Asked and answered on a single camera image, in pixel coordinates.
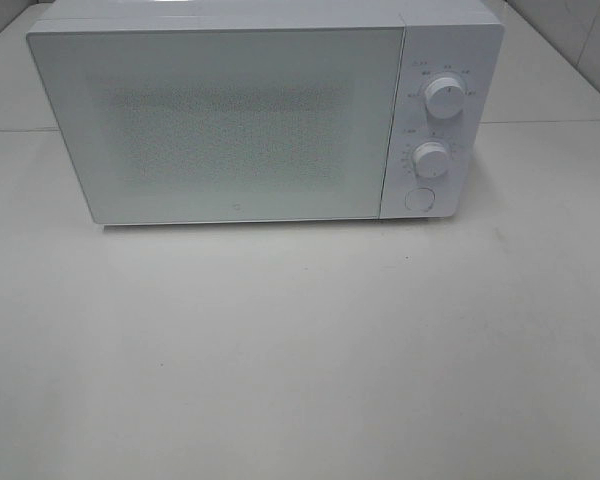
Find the white microwave door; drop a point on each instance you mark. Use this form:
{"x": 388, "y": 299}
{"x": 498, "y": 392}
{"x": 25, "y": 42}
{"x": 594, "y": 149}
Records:
{"x": 208, "y": 127}

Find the white microwave oven body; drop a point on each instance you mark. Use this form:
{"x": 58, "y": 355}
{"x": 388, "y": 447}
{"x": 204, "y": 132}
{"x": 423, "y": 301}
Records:
{"x": 459, "y": 37}

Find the white upper power knob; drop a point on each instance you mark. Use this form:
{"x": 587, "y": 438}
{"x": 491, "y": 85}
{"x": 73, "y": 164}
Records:
{"x": 445, "y": 96}

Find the white timer knob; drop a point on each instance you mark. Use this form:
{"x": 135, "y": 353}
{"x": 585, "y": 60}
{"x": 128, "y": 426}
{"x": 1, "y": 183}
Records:
{"x": 431, "y": 160}

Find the round door release button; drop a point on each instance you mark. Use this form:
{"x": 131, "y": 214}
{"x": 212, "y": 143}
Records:
{"x": 420, "y": 200}

